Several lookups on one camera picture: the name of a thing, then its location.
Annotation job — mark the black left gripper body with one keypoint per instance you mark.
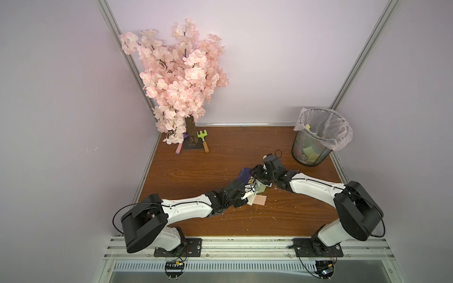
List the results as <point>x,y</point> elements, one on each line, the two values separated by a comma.
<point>236,202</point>

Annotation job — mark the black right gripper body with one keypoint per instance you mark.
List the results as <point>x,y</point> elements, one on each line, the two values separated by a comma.
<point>263,171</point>

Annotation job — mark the light green sticky note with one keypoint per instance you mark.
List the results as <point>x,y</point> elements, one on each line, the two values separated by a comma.
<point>261,188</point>

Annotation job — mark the dark blue paperback book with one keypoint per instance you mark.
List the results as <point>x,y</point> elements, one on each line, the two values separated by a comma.
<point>245,178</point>

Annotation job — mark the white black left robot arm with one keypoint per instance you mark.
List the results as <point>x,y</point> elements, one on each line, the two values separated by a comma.
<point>147,223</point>

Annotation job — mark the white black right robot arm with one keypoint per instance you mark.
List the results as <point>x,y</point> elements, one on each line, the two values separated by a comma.
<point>358,214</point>

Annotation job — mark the pink sticky note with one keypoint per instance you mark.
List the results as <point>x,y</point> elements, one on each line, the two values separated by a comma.
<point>259,200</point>

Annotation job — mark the black mesh waste bin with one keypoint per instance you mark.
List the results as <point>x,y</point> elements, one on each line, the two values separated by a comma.
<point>307,148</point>

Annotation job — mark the clear plastic bin liner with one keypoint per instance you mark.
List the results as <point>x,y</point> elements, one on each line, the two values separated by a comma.
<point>326,126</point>

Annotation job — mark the left small circuit board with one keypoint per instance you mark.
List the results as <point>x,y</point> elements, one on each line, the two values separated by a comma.
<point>174,269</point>

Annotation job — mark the small circuit board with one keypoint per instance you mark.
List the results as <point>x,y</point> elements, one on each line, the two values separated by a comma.
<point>324,269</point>
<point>174,269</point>

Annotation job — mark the right small circuit board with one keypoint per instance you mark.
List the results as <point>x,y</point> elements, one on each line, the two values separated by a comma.
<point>324,269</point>

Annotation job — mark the pink artificial cherry blossom tree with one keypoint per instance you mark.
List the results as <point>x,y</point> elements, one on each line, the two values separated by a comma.
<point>181,77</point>

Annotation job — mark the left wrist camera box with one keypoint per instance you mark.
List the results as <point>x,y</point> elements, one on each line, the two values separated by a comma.
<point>249,197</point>

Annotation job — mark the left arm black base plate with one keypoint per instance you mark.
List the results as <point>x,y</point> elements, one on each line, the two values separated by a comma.
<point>190,247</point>

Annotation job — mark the dark metal tree base plate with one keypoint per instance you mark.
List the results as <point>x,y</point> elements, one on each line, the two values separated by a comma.
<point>188,145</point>

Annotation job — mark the green rake with wooden handle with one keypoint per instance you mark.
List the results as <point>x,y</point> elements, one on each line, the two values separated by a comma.
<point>202,135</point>

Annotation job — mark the purple rake with pink handle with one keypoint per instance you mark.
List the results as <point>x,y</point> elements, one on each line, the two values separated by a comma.
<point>180,146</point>

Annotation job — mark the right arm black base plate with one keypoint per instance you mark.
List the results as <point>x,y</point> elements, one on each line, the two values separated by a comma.
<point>307,247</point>

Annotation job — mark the aluminium mounting rail frame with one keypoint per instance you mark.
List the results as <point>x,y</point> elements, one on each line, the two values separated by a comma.
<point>371,260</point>

